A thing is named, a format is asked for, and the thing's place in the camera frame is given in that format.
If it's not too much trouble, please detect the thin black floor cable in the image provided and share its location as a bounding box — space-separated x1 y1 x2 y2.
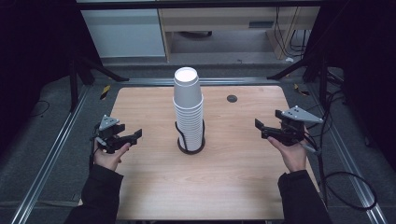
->
29 99 51 119

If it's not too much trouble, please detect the black metal stand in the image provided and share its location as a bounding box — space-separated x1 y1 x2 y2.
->
266 51 332 108
68 55 131 113

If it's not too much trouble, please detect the white cabinet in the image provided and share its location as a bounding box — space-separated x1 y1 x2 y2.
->
79 8 167 59

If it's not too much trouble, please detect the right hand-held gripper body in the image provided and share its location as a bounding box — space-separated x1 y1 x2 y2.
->
275 105 325 147

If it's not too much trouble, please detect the stack of white paper cups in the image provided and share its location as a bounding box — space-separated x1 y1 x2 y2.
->
172 66 205 152

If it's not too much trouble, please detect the bundle of black desk cables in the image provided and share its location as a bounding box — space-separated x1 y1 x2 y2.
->
273 6 310 59

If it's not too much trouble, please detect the black curtain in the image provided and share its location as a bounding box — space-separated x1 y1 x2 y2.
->
0 0 105 158
303 0 396 174

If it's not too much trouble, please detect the black looped floor cable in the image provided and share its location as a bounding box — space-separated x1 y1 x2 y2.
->
321 171 378 211

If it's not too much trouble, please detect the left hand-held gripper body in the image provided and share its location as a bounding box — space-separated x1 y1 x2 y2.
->
92 114 126 155

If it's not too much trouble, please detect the person's left hand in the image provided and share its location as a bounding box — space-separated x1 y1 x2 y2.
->
92 141 132 173

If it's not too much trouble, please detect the person's right hand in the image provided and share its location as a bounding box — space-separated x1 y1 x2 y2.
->
266 135 309 174

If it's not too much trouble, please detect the right hand-held gripper cable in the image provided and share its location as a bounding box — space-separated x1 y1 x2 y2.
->
299 124 330 208

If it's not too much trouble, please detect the black wire cup holder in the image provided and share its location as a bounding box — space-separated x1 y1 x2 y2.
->
174 119 206 156

